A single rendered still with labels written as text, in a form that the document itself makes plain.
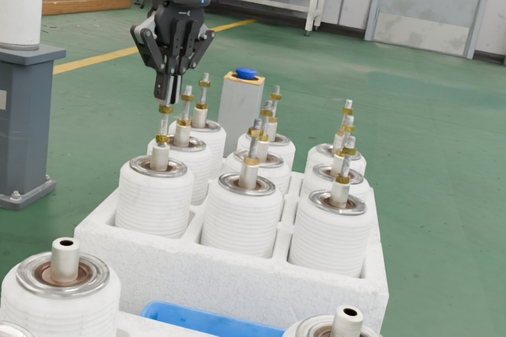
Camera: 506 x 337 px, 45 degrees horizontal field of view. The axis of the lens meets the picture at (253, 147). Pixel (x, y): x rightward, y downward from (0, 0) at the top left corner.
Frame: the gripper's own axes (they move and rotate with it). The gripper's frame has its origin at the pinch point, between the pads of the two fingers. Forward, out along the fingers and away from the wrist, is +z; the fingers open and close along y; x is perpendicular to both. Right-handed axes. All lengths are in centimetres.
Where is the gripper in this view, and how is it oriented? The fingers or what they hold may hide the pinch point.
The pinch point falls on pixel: (168, 88)
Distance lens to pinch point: 78.4
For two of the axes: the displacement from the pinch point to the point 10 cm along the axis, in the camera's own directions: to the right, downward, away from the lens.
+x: -7.8, -3.0, 5.5
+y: 6.0, -1.4, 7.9
